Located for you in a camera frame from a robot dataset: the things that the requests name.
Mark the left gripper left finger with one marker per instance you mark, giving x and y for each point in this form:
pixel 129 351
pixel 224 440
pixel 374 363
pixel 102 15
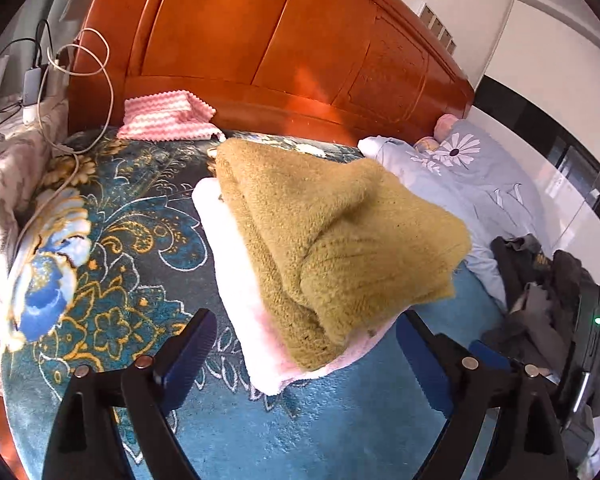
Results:
pixel 85 442

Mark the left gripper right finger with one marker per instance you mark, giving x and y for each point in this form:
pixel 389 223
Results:
pixel 526 441

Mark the olive green knit sweater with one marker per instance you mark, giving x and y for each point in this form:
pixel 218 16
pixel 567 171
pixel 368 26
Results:
pixel 338 248

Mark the dark grey garment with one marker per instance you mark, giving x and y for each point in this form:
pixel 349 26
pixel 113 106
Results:
pixel 542 300

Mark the pink folded garment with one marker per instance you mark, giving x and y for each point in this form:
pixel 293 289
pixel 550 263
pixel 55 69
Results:
pixel 268 363

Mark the light blue floral quilt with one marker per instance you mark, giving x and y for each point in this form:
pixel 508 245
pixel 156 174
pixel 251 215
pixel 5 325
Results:
pixel 472 176

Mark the floral bedside cloth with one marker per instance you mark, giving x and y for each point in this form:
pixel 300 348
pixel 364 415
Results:
pixel 23 158

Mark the pink pillow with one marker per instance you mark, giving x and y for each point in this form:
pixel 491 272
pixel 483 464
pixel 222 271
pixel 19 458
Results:
pixel 442 129

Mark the white glossy wardrobe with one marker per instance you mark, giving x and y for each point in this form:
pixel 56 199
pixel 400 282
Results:
pixel 541 86

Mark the pink checkered cloth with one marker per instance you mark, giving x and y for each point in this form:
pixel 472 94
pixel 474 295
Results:
pixel 168 116

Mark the white charger adapter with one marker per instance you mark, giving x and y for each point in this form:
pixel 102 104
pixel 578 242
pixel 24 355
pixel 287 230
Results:
pixel 31 88

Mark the grey curtain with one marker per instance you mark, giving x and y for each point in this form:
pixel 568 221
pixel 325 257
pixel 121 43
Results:
pixel 61 20

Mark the orange wooden headboard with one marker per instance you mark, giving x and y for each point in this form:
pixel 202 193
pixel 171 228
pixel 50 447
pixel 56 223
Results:
pixel 328 70

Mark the wall switch panel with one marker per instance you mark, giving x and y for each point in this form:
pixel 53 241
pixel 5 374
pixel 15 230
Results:
pixel 436 27

